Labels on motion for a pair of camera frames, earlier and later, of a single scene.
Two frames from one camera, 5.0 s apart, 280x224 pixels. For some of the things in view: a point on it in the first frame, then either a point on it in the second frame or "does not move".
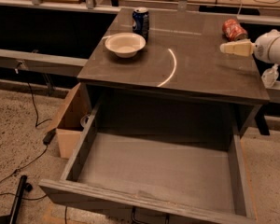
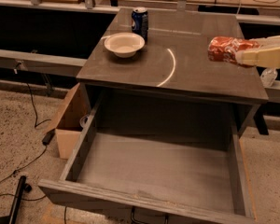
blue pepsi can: [140, 22] does not move
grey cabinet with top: [180, 82] does not move
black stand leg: [11, 217] does not move
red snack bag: [232, 31] -> [224, 49]
